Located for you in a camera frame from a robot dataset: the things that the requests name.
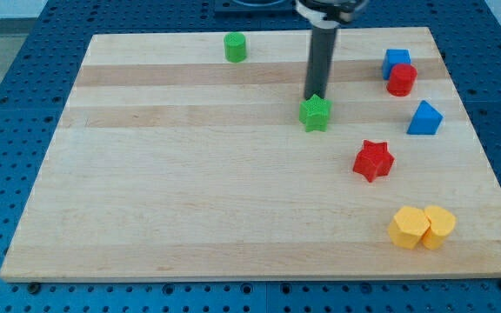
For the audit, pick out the green star block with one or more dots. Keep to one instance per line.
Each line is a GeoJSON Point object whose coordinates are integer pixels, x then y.
{"type": "Point", "coordinates": [315, 113]}

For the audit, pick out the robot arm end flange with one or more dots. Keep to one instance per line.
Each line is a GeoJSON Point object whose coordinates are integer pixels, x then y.
{"type": "Point", "coordinates": [329, 14]}

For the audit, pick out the red star block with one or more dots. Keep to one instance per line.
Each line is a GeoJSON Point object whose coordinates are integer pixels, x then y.
{"type": "Point", "coordinates": [373, 160]}

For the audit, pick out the wooden board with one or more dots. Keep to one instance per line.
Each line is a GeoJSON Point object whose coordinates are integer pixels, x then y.
{"type": "Point", "coordinates": [171, 164]}

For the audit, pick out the green cylinder block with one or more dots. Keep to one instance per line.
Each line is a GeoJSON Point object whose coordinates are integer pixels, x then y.
{"type": "Point", "coordinates": [235, 47]}

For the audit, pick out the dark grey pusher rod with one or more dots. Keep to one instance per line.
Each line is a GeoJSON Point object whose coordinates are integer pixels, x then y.
{"type": "Point", "coordinates": [319, 61]}

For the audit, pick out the yellow hexagon block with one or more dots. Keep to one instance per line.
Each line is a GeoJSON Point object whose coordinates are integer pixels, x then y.
{"type": "Point", "coordinates": [407, 227]}

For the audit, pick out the red cylinder block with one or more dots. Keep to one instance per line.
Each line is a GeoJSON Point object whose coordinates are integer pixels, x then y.
{"type": "Point", "coordinates": [401, 80]}

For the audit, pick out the blue cube block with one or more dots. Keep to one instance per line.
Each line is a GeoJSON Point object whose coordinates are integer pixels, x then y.
{"type": "Point", "coordinates": [393, 57]}

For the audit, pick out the blue triangle block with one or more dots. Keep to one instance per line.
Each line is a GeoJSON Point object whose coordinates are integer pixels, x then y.
{"type": "Point", "coordinates": [425, 121]}

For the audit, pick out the yellow heart block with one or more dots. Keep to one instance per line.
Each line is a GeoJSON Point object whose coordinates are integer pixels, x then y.
{"type": "Point", "coordinates": [442, 223]}

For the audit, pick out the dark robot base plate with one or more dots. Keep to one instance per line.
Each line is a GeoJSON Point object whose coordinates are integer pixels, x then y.
{"type": "Point", "coordinates": [224, 8]}

